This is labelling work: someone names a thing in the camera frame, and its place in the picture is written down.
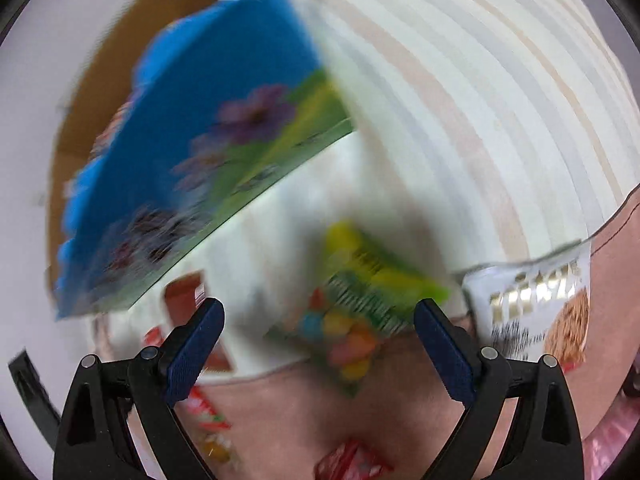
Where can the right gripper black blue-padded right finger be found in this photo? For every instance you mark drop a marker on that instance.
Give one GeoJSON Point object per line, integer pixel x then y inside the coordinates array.
{"type": "Point", "coordinates": [543, 441]}

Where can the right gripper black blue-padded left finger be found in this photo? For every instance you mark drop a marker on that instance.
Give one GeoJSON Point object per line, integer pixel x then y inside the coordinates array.
{"type": "Point", "coordinates": [94, 440]}

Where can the white cookie packet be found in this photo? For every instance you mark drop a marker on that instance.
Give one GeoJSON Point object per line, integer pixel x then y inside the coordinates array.
{"type": "Point", "coordinates": [534, 308]}

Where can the brown snack packet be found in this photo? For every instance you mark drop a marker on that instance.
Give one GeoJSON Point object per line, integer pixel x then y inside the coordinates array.
{"type": "Point", "coordinates": [183, 296]}

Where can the small red packet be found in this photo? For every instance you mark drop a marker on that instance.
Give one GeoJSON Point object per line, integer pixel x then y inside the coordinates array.
{"type": "Point", "coordinates": [353, 459]}

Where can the green candy bag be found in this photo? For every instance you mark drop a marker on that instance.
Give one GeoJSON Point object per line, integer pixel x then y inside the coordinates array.
{"type": "Point", "coordinates": [365, 296]}

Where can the clear jelly candy packet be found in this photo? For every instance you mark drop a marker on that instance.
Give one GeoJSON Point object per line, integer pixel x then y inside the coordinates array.
{"type": "Point", "coordinates": [218, 450]}

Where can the cardboard milk box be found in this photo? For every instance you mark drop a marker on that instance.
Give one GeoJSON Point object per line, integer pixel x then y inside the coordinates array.
{"type": "Point", "coordinates": [186, 112]}

